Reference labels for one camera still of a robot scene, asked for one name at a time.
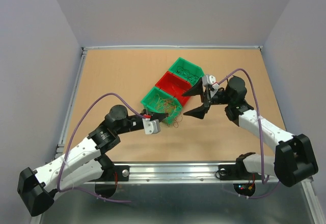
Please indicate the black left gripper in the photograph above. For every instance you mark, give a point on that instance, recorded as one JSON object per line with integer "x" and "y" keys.
{"x": 159, "y": 116}

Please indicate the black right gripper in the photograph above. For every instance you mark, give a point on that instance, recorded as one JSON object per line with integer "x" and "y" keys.
{"x": 200, "y": 112}

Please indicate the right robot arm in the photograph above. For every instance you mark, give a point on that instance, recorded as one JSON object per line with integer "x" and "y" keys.
{"x": 293, "y": 160}

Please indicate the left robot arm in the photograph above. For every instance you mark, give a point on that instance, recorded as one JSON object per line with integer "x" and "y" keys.
{"x": 86, "y": 161}

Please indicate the near green plastic bin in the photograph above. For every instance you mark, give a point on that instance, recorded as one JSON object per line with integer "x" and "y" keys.
{"x": 161, "y": 102}

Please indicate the green plastic bin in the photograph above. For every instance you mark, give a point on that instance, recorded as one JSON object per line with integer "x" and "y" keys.
{"x": 186, "y": 70}
{"x": 161, "y": 102}

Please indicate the far green plastic bin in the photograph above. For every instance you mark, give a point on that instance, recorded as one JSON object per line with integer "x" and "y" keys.
{"x": 186, "y": 70}

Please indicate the red plastic bin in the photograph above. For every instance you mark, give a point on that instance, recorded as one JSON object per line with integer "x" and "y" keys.
{"x": 174, "y": 86}

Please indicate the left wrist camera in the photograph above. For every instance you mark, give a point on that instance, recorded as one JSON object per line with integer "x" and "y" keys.
{"x": 151, "y": 125}

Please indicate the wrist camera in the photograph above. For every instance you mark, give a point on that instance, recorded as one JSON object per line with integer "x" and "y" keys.
{"x": 210, "y": 83}
{"x": 151, "y": 125}

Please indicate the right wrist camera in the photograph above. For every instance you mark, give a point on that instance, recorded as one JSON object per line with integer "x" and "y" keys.
{"x": 210, "y": 83}

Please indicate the aluminium mounting rail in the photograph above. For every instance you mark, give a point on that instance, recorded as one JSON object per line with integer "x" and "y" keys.
{"x": 175, "y": 172}

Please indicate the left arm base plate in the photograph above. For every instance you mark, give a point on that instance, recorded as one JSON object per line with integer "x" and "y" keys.
{"x": 117, "y": 172}

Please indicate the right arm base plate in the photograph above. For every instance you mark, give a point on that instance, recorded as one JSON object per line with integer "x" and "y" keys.
{"x": 227, "y": 172}

